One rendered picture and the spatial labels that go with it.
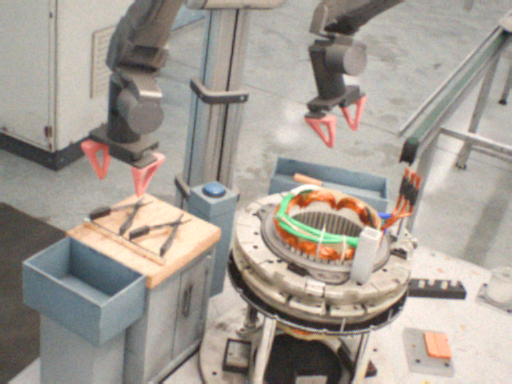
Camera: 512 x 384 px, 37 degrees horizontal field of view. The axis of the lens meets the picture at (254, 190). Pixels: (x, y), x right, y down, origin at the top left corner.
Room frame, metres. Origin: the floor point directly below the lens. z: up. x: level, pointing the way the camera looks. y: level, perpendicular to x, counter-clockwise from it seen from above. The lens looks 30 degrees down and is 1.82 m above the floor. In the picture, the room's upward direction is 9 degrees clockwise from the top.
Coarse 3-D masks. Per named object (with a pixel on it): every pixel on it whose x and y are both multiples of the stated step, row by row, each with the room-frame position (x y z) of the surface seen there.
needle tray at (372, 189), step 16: (288, 160) 1.48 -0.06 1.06; (272, 176) 1.39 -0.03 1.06; (288, 176) 1.48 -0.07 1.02; (320, 176) 1.48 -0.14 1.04; (336, 176) 1.48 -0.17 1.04; (352, 176) 1.47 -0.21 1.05; (368, 176) 1.47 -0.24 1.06; (272, 192) 1.38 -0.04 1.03; (288, 192) 1.38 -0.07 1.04; (352, 192) 1.45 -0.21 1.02; (368, 192) 1.46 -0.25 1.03; (384, 192) 1.43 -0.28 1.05; (384, 208) 1.37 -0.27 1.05
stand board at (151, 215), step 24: (120, 216) 1.15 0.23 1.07; (144, 216) 1.16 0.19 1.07; (168, 216) 1.17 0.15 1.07; (192, 216) 1.19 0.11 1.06; (96, 240) 1.06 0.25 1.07; (144, 240) 1.09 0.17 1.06; (192, 240) 1.11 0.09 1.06; (216, 240) 1.15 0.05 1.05; (144, 264) 1.02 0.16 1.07; (168, 264) 1.03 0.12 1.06
